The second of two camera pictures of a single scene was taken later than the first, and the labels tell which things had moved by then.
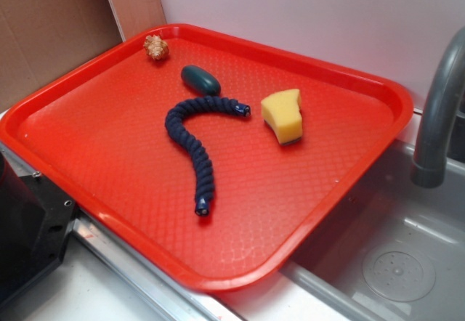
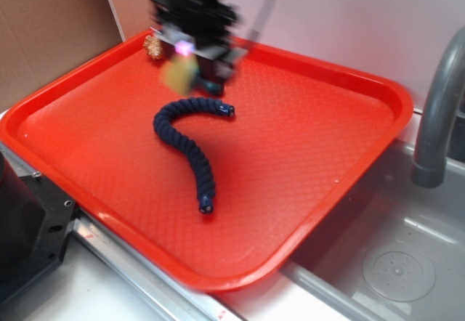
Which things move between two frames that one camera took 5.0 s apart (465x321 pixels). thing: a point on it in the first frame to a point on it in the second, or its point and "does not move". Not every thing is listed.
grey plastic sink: (398, 254) does not move
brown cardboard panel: (50, 22) does not move
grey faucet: (430, 167) does not move
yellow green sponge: (281, 110) to (179, 72)
